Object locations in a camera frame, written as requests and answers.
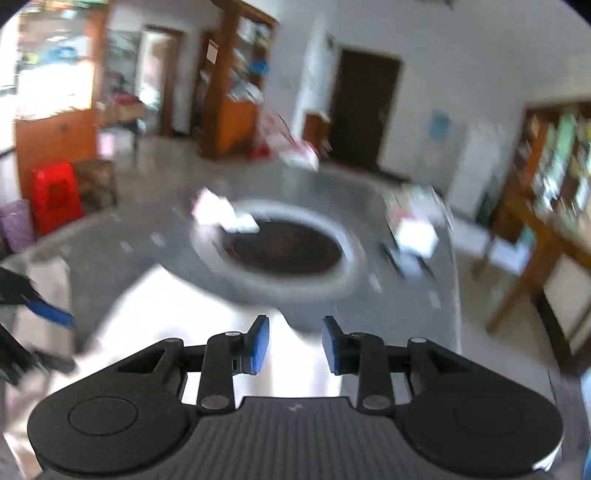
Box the dark wooden console table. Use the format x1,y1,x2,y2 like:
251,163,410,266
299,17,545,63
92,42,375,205
471,185,591,374

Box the round black inset cooktop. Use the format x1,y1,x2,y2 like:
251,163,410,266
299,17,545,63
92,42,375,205
191,199,368,305

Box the pink and white sock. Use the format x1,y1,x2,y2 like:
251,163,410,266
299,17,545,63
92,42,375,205
191,187,236,227

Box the purple plastic stool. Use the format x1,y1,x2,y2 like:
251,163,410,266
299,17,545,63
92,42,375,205
0,199,35,252

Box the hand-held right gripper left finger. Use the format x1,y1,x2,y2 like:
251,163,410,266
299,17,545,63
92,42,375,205
117,315,270,415

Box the pink white tissue box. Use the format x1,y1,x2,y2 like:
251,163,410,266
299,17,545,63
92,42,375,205
385,185,446,257

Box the wooden glass shelf unit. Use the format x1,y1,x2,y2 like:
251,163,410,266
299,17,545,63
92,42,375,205
508,104,591,232

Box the dark brown door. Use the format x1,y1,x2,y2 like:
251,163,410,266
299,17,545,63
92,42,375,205
329,46,402,174

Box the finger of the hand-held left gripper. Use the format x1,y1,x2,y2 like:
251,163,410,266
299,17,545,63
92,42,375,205
0,323,77,386
0,267,77,329

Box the small wooden shoe cabinet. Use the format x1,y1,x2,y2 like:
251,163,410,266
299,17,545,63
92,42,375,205
302,113,331,153

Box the cream fleece garment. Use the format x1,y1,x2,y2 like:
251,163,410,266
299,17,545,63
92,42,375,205
4,261,462,480

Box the polka dot play tent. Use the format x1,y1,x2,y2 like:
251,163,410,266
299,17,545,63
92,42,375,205
252,113,321,171

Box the brown wooden stool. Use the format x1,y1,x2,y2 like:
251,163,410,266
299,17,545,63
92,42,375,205
74,159,117,213

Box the black rectangular frame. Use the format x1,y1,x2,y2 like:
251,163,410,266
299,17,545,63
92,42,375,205
381,242,437,280

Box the red plastic stool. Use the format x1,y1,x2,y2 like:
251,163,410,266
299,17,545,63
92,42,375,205
32,161,84,236

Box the wooden display cabinet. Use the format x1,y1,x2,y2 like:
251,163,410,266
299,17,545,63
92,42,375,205
198,0,278,160

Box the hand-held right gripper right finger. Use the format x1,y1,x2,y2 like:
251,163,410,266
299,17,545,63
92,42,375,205
322,316,476,413

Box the white refrigerator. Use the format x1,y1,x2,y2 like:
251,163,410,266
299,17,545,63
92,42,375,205
445,122,509,222

